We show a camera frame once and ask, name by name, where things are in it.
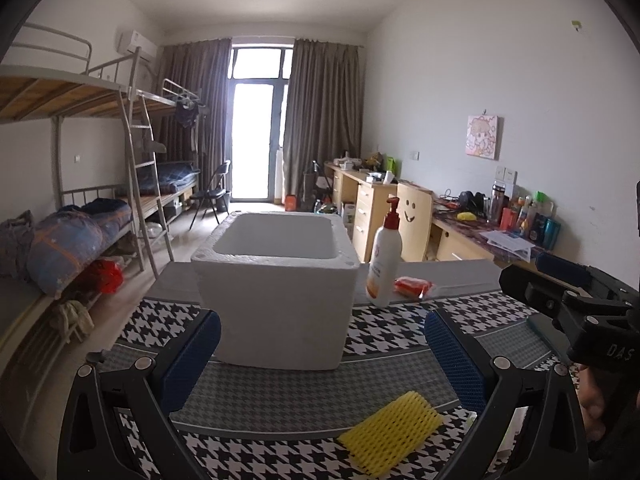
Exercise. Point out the red snack packet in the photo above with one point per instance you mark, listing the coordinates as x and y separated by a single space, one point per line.
412 288

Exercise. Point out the red plastic bag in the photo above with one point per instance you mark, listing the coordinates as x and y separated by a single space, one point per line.
104 276

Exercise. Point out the yellow foam fruit net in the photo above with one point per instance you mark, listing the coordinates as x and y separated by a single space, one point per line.
385 438

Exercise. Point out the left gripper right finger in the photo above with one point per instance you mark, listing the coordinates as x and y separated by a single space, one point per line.
552 442

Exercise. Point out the teal bottle on desk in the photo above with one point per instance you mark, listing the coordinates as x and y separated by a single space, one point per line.
551 234

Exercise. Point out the white lotion pump bottle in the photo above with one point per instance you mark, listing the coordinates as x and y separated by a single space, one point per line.
386 252

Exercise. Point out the pink cartoon wall picture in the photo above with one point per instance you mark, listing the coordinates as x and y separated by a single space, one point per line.
482 136

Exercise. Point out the blue orange quilt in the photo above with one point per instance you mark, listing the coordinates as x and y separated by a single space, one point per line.
52 252

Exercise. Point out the wooden smiley face chair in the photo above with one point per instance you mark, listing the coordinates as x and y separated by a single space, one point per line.
415 209

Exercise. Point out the right hand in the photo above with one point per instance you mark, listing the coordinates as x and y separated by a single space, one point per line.
591 402

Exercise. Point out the yellow object on desk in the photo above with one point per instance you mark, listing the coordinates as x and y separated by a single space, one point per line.
466 216

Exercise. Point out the white styrofoam box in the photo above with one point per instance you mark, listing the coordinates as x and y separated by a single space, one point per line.
283 285

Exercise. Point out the white air conditioner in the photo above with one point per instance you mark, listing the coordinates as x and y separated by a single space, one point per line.
132 41

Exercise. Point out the brown curtain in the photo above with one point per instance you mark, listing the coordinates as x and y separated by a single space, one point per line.
324 115
196 75

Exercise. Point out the houndstooth table cloth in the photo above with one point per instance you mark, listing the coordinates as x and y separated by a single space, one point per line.
253 423

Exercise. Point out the black folding chair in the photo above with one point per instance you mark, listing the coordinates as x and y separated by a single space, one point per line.
215 195

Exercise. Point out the far metal bunk bed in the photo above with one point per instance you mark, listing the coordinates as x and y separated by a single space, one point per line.
153 182

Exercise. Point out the left brown curtain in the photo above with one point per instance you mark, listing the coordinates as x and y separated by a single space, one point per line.
196 75

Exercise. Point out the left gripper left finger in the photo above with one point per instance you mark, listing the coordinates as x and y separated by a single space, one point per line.
92 445

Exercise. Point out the glass balcony door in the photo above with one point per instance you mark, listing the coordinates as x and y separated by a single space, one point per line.
258 78

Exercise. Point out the right brown curtain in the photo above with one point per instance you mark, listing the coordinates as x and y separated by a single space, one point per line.
324 115

